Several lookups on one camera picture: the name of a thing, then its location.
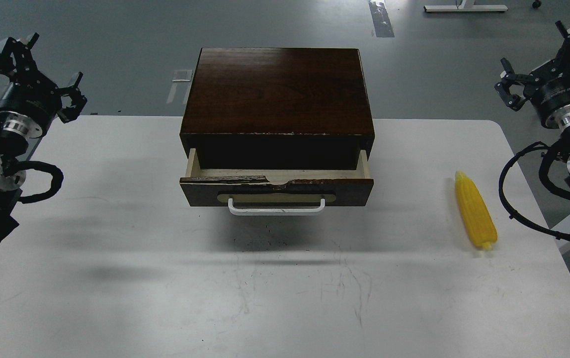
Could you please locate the white desk leg base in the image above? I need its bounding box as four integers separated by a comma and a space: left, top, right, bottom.
423, 0, 509, 13

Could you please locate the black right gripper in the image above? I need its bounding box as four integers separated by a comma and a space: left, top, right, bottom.
494, 20, 570, 129

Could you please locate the wooden drawer with white handle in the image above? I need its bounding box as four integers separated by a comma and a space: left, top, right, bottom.
179, 149, 374, 217

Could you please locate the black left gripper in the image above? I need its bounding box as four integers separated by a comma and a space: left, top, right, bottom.
0, 33, 87, 138

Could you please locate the dark wooden drawer cabinet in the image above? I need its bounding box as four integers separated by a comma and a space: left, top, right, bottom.
179, 47, 374, 170

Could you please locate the grey floor tape strip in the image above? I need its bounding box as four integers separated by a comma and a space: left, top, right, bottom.
367, 0, 395, 38

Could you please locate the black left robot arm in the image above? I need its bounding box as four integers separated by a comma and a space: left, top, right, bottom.
0, 33, 87, 243

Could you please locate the yellow corn cob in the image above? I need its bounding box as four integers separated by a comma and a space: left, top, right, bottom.
454, 171, 498, 250

